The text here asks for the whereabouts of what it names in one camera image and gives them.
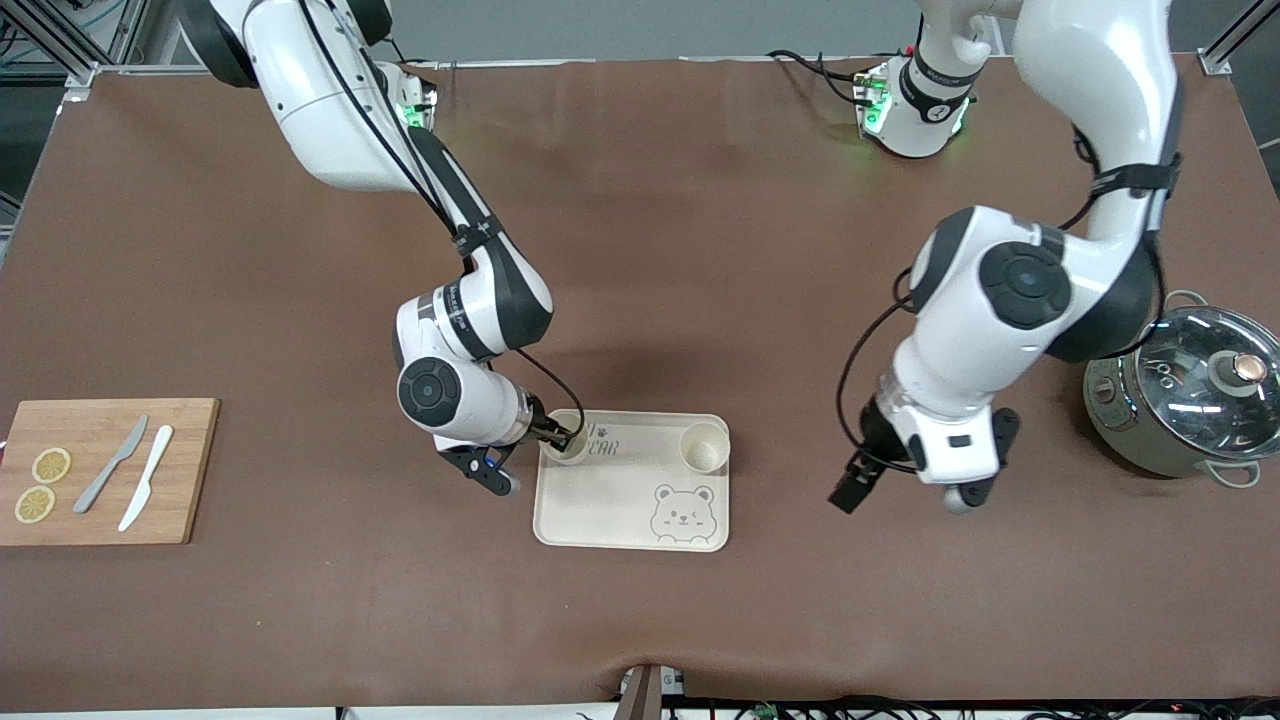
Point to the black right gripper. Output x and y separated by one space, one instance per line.
548 430

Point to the white IKEA cup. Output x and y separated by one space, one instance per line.
705 450
572 458

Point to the cream bear print tray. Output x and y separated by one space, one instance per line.
620 510

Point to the grey plastic knife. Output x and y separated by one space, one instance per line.
108 468

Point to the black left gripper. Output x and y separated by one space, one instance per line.
872 442

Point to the bamboo cutting board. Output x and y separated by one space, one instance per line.
190 480

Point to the aluminium frame strut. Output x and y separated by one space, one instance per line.
55 40
1235 45

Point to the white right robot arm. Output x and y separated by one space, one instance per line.
330 110

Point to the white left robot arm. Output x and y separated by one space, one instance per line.
1030 290

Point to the glass pot lid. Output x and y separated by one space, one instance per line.
1200 385

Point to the table edge camera bracket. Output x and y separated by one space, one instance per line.
645 692

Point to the grey-green electric cooking pot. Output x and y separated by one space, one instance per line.
1115 420

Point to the white plastic knife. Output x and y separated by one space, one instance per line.
148 475

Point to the yellow lemon slice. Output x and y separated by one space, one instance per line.
35 505
52 465

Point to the brown table cover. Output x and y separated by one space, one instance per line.
700 250

